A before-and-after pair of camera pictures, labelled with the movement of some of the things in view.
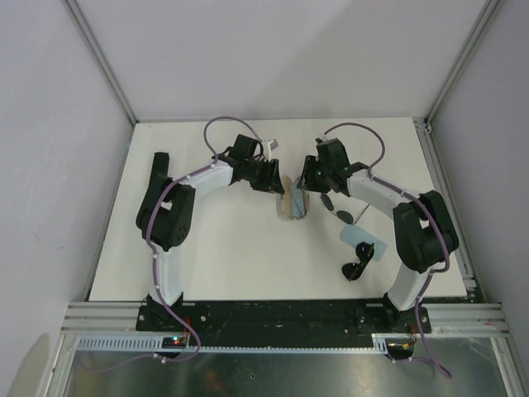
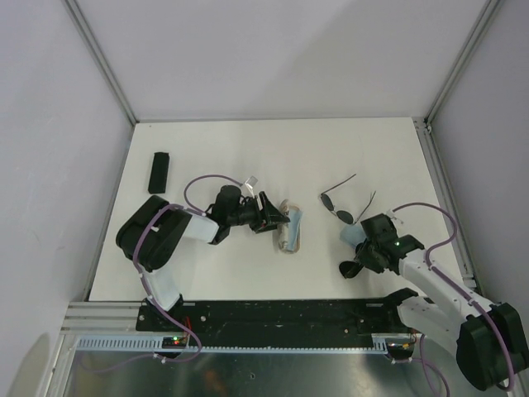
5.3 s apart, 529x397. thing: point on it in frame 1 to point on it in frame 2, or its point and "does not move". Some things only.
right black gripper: [311, 164] to [361, 256]
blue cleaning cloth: [355, 235] does not move
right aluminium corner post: [464, 61] does not move
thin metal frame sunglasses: [342, 215] does not move
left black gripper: [271, 182] to [268, 217]
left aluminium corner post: [76, 14] does not move
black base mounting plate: [279, 319] does not move
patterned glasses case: [294, 203] to [289, 234]
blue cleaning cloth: [297, 199] to [293, 228]
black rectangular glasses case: [159, 171] does not move
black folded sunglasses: [364, 251] does not move
